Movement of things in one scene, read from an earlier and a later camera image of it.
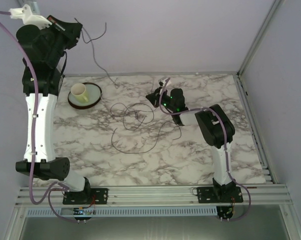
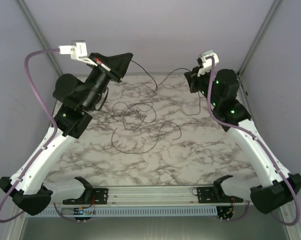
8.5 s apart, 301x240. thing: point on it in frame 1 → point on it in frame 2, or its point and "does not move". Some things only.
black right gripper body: (165, 99) → (199, 83)
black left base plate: (93, 196) does not move
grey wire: (78, 21) → (158, 87)
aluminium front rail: (265, 195) does not move
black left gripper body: (66, 39) → (114, 73)
